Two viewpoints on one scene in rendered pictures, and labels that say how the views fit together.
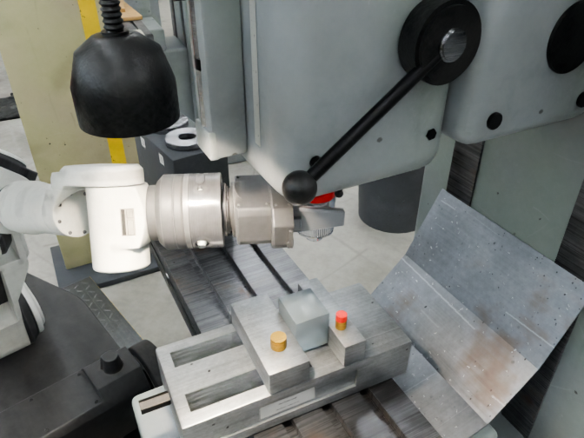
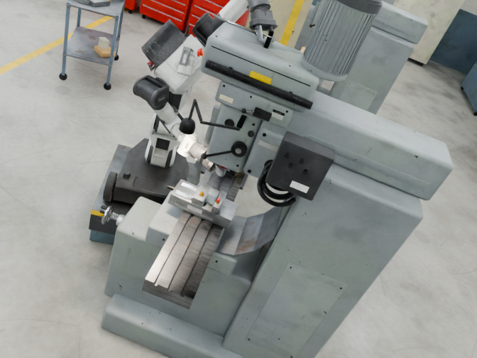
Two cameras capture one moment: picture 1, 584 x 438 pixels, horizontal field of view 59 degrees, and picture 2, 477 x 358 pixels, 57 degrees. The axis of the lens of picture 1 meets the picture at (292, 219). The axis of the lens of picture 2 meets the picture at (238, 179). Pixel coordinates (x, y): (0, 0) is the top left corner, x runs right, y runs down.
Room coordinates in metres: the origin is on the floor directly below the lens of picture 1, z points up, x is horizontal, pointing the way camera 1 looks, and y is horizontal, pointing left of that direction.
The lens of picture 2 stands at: (-0.99, -0.95, 2.49)
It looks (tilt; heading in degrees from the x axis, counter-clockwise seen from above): 36 degrees down; 28
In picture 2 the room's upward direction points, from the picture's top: 22 degrees clockwise
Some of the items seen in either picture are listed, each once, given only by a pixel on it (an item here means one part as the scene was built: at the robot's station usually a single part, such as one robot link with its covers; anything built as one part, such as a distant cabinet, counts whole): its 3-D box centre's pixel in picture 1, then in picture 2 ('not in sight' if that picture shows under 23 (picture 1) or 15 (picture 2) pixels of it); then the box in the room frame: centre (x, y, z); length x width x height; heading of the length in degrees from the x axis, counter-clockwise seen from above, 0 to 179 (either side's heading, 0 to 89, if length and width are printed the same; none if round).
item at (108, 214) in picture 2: not in sight; (113, 217); (0.30, 0.42, 0.63); 0.16 x 0.12 x 0.12; 117
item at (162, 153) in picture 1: (182, 169); not in sight; (1.02, 0.24, 1.03); 0.22 x 0.12 x 0.20; 35
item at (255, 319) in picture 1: (268, 340); (201, 194); (0.53, 0.03, 1.02); 0.15 x 0.06 x 0.04; 25
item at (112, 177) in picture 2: not in sight; (110, 186); (0.54, 0.75, 0.50); 0.20 x 0.05 x 0.20; 41
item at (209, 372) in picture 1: (284, 351); (204, 201); (0.54, 0.01, 0.98); 0.35 x 0.15 x 0.11; 115
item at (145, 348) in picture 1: (154, 378); not in sight; (0.89, 0.35, 0.50); 0.20 x 0.05 x 0.20; 41
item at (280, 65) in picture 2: not in sight; (262, 65); (0.54, -0.04, 1.81); 0.47 x 0.26 x 0.16; 117
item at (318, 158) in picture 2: not in sight; (299, 167); (0.37, -0.45, 1.62); 0.20 x 0.09 x 0.21; 117
